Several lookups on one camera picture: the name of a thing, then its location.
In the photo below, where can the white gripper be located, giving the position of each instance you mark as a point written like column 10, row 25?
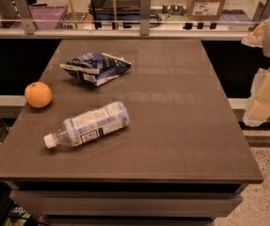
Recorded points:
column 258, row 108

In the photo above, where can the blue label plastic bottle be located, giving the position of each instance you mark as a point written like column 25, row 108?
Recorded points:
column 89, row 126

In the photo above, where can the cardboard box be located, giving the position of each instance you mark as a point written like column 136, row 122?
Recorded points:
column 204, row 9

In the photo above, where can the brown table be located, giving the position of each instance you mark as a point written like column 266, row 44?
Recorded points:
column 183, row 155

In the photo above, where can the metal railing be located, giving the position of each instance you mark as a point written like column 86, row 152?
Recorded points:
column 79, row 23

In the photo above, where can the blue chip bag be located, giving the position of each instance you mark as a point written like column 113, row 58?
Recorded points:
column 96, row 69

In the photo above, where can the purple plastic crate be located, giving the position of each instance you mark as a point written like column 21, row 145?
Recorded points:
column 46, row 17

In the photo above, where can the orange fruit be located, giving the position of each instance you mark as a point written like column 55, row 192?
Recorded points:
column 38, row 94

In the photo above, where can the green package under table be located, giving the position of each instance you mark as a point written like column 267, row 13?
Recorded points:
column 18, row 217

